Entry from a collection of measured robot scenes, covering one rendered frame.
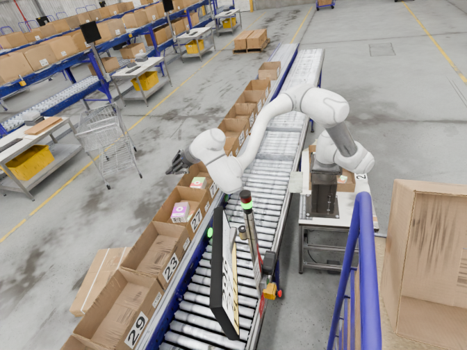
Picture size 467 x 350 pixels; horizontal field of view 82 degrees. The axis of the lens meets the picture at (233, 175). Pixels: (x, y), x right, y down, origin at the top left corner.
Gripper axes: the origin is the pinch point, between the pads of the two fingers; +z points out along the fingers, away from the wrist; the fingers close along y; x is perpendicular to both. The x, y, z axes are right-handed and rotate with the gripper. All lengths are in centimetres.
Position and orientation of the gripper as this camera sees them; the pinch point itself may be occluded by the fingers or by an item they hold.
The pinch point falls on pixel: (171, 171)
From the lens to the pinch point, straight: 141.5
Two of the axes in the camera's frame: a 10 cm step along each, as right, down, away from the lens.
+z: -6.4, 3.5, 6.9
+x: -7.1, 0.8, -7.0
